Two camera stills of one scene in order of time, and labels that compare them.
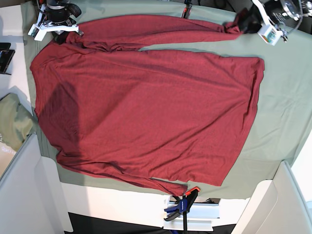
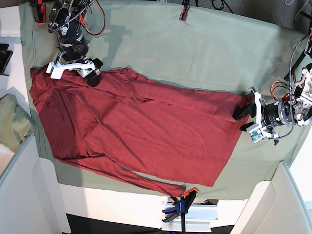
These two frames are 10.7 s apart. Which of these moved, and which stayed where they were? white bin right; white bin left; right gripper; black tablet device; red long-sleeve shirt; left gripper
Moved: red long-sleeve shirt; left gripper; right gripper
Stayed: white bin left; black tablet device; white bin right
